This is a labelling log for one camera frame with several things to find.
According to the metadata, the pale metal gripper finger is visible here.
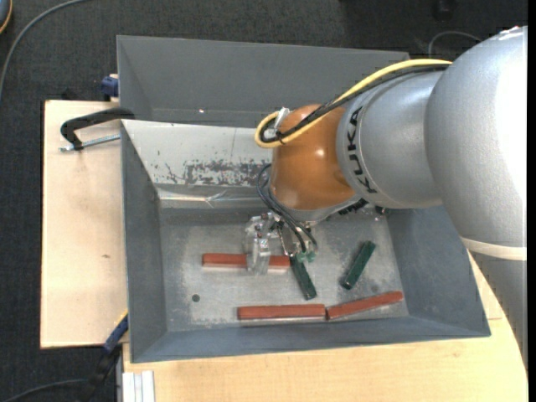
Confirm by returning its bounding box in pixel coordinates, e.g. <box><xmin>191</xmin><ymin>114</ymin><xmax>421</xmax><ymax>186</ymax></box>
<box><xmin>248</xmin><ymin>236</ymin><xmax>271</xmax><ymax>276</ymax></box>
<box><xmin>243</xmin><ymin>219</ymin><xmax>265</xmax><ymax>255</ymax></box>

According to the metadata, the red-brown flat block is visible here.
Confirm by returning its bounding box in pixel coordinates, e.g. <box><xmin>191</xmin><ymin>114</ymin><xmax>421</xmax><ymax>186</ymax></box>
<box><xmin>236</xmin><ymin>303</ymin><xmax>327</xmax><ymax>322</ymax></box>
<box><xmin>201</xmin><ymin>252</ymin><xmax>291</xmax><ymax>274</ymax></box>
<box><xmin>325</xmin><ymin>290</ymin><xmax>405</xmax><ymax>322</ymax></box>

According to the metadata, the dark green flat block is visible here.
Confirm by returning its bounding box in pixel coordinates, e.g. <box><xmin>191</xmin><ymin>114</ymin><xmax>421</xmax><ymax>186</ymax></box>
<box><xmin>339</xmin><ymin>240</ymin><xmax>377</xmax><ymax>291</ymax></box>
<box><xmin>289</xmin><ymin>255</ymin><xmax>318</xmax><ymax>302</ymax></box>

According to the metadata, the grey metal bin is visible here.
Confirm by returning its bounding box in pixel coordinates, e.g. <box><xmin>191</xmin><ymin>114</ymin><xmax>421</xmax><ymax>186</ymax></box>
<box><xmin>116</xmin><ymin>34</ymin><xmax>492</xmax><ymax>363</ymax></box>

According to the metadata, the pale wood flat board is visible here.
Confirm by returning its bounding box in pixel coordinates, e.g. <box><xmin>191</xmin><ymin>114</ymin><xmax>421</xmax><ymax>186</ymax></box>
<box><xmin>40</xmin><ymin>100</ymin><xmax>129</xmax><ymax>349</ymax></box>

